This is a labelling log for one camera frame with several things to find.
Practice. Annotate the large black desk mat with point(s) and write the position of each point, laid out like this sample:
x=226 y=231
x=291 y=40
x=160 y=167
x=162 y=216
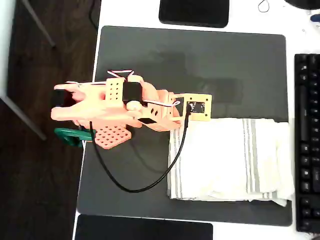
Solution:
x=150 y=45

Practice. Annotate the orange framed gripper camera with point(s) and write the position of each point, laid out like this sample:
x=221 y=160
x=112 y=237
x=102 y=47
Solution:
x=208 y=107

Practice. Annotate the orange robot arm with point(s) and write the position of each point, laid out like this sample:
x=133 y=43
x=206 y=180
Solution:
x=100 y=105

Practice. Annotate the green table clamp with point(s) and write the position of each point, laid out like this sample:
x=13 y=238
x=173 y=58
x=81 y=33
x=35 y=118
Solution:
x=67 y=133

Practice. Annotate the round black object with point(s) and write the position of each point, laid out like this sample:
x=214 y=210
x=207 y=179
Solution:
x=305 y=3

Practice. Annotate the white striped towel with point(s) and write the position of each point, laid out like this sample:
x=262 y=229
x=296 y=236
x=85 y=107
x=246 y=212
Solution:
x=220 y=160

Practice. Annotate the white side table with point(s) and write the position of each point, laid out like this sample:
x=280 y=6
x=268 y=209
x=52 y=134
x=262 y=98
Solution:
x=6 y=50

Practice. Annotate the small blue object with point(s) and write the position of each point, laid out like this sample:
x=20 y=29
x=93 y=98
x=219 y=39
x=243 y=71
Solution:
x=315 y=18

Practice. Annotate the black tablet top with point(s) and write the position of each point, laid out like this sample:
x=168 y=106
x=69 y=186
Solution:
x=193 y=12

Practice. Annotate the black keyboard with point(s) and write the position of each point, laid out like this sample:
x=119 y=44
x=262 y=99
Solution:
x=308 y=140

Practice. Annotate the black tablet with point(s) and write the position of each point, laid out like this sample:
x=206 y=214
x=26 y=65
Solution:
x=142 y=228
x=193 y=12

